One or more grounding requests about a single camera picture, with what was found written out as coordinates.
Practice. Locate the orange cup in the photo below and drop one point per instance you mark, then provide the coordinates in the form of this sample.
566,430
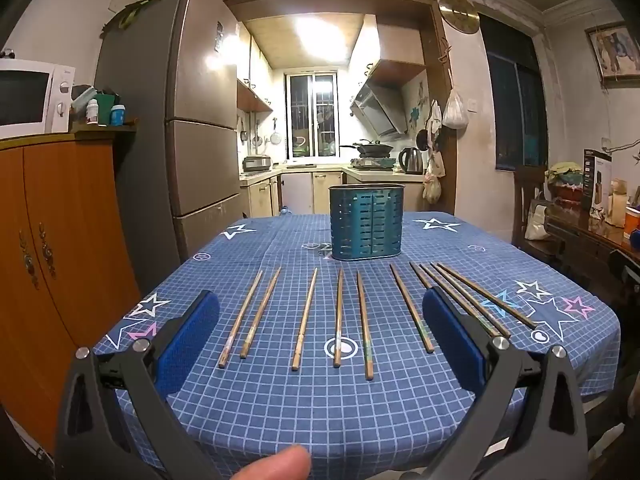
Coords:
633,222

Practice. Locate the long upper kitchen cabinet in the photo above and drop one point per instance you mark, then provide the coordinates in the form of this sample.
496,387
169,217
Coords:
255,75

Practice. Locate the orange wooden cabinet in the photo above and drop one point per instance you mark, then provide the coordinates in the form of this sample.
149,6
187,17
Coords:
75,235

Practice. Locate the round wall clock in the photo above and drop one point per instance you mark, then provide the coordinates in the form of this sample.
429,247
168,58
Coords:
457,12

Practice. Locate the grey refrigerator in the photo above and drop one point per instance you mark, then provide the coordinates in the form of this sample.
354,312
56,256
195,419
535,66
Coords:
200,85

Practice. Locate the hanging kitchen utensils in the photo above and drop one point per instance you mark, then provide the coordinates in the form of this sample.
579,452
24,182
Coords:
425,137

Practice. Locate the upper cabinet above hood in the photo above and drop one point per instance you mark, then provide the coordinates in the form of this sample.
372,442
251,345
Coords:
395,45

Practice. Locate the black wok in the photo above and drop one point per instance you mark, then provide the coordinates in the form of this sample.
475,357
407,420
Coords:
375,149

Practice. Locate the white band wooden chopstick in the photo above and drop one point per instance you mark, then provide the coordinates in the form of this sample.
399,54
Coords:
339,310

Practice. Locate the lower kitchen cabinets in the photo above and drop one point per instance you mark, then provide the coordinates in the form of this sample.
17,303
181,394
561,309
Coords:
325,192

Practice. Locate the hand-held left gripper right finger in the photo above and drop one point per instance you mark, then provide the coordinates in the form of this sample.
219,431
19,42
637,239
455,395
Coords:
452,340

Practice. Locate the white medicine bottle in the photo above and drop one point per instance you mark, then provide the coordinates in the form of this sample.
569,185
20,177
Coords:
92,112

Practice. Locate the dark wooden side table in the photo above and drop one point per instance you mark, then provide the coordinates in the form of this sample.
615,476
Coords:
585,250

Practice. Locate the gas stove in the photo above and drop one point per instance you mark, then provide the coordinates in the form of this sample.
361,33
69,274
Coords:
372,162

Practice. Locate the pale hanging bag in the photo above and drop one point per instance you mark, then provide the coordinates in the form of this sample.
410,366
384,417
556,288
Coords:
432,182

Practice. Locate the blue checkered star tablecloth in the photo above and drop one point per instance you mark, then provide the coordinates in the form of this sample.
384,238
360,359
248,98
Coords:
300,410

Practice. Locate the green band wooden chopstick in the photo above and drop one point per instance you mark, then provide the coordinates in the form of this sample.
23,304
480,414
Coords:
410,307
364,325

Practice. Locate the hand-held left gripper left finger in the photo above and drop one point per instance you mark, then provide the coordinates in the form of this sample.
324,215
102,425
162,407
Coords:
187,340

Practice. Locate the barred kitchen window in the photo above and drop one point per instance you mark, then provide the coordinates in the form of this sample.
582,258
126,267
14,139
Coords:
302,110

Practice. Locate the black and white box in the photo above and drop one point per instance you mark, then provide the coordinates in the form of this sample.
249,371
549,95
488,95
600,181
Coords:
595,180

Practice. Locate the white microwave oven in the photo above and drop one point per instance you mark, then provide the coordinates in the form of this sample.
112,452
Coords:
30,95

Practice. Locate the framed wall picture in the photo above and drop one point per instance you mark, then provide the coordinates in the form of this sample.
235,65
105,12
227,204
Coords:
612,52

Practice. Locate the dark wooden chair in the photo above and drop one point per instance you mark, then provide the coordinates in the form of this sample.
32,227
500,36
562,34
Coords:
525,185

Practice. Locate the white hanging plastic bag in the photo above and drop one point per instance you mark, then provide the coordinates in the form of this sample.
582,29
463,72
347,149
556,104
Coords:
455,112

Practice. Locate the dark room window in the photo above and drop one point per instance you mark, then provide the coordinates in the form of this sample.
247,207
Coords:
510,110

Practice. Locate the steel range hood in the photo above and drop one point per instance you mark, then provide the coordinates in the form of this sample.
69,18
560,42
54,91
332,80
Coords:
375,110

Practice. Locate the teal metal utensil holder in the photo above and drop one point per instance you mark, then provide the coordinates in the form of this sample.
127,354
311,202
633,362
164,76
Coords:
365,225

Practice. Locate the green container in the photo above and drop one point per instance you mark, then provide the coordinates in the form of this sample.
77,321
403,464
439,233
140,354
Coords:
106,107

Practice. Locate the white wall switch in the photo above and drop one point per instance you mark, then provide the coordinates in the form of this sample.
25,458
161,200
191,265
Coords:
471,105

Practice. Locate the person's left hand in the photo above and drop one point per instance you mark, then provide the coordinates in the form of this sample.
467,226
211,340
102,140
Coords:
280,465

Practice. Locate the steel electric kettle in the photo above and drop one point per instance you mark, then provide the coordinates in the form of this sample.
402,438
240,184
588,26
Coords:
411,162

